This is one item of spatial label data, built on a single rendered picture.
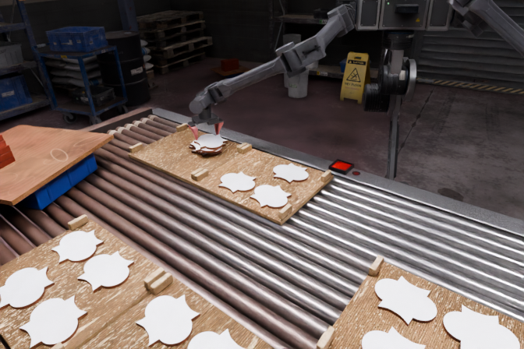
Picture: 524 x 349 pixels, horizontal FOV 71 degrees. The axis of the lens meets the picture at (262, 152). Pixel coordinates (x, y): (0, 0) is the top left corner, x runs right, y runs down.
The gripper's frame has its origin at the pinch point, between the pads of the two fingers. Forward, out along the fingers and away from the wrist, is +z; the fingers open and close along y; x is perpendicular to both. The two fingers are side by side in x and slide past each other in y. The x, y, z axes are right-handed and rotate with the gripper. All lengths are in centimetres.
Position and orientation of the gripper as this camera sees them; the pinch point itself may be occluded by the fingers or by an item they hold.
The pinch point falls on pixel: (207, 136)
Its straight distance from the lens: 164.5
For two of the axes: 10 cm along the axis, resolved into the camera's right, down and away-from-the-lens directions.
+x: -5.0, -4.0, 7.7
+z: 0.1, 8.9, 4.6
